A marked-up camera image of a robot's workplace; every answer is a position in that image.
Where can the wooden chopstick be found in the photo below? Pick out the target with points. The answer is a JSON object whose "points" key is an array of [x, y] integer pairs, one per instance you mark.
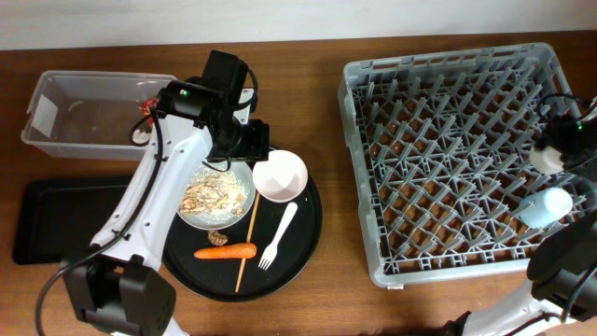
{"points": [[248, 240]]}

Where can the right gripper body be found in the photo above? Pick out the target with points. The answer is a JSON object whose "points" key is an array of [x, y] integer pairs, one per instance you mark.
{"points": [[571, 140]]}

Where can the grey dishwasher rack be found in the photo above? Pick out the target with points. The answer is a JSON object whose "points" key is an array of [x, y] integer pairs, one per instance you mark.
{"points": [[439, 144]]}

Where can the orange carrot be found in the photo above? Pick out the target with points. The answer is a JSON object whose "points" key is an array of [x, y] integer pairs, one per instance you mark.
{"points": [[237, 251]]}

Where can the brown food scrap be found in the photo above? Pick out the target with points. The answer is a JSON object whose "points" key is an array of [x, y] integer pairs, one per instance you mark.
{"points": [[217, 239]]}

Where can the small white cup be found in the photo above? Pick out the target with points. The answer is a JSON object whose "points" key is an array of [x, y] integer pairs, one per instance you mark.
{"points": [[547, 161]]}

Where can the light blue cup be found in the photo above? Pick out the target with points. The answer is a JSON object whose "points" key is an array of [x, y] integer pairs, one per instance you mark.
{"points": [[545, 207]]}

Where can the red snack wrapper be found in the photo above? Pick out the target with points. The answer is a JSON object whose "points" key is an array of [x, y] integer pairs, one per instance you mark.
{"points": [[148, 105]]}

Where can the round black tray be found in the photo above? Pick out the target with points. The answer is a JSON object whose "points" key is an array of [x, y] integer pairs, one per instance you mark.
{"points": [[216, 278]]}

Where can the grey plate with food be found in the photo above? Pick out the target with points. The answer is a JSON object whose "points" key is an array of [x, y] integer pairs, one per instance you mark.
{"points": [[217, 199]]}

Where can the white plastic fork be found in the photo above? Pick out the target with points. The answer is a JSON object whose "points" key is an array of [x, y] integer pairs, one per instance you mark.
{"points": [[270, 251]]}

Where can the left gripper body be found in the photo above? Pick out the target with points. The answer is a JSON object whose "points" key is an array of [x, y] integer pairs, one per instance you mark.
{"points": [[247, 142]]}

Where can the pink saucer plate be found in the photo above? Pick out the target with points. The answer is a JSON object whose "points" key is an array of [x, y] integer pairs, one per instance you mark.
{"points": [[282, 177]]}

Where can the clear plastic bin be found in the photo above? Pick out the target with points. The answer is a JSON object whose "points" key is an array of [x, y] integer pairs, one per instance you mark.
{"points": [[89, 114]]}

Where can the white tissue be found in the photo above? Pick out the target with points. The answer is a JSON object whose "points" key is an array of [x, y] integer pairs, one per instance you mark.
{"points": [[139, 138]]}

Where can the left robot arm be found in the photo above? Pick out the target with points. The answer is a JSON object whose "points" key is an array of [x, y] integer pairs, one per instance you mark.
{"points": [[115, 284]]}

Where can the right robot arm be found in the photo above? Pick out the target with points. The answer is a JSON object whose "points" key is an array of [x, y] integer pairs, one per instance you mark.
{"points": [[561, 275]]}

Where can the black rectangular tray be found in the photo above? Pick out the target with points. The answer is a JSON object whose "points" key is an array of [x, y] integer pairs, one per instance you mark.
{"points": [[59, 216]]}

